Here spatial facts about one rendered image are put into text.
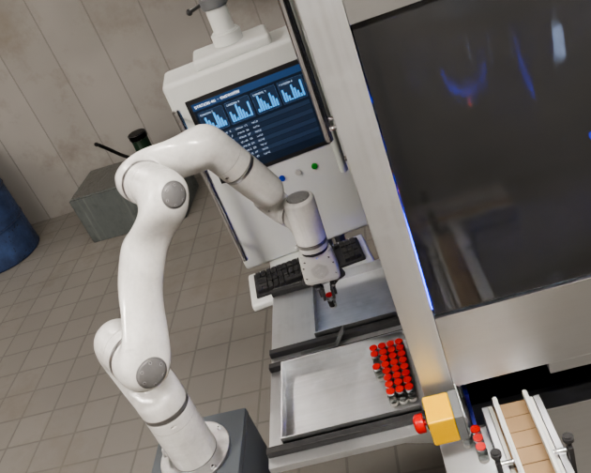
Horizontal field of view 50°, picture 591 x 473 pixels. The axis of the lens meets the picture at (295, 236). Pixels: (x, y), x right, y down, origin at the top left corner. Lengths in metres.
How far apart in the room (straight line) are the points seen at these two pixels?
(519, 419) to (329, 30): 0.89
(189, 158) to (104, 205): 3.57
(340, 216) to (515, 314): 1.13
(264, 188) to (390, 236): 0.46
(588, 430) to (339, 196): 1.14
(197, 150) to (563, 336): 0.85
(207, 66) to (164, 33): 3.03
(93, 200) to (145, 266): 3.59
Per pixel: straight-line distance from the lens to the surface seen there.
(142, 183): 1.33
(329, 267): 1.71
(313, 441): 1.56
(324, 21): 0.97
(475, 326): 1.30
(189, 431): 1.61
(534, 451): 1.39
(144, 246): 1.38
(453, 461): 1.46
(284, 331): 1.90
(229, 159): 1.44
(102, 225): 5.07
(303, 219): 1.61
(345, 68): 0.99
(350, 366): 1.71
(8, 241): 5.50
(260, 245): 2.32
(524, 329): 1.34
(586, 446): 1.65
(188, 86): 2.07
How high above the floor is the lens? 2.05
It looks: 31 degrees down
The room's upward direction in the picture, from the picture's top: 22 degrees counter-clockwise
